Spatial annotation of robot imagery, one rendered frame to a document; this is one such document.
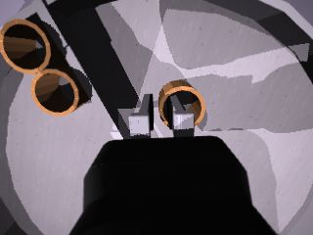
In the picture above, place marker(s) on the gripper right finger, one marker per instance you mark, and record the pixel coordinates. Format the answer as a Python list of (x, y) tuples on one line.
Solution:
[(181, 122)]

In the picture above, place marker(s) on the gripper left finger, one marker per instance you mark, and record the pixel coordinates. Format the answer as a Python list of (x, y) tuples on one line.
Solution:
[(142, 123)]

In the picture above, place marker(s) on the bronze bushing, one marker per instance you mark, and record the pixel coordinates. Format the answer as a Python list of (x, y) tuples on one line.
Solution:
[(47, 95), (198, 105), (17, 45)]

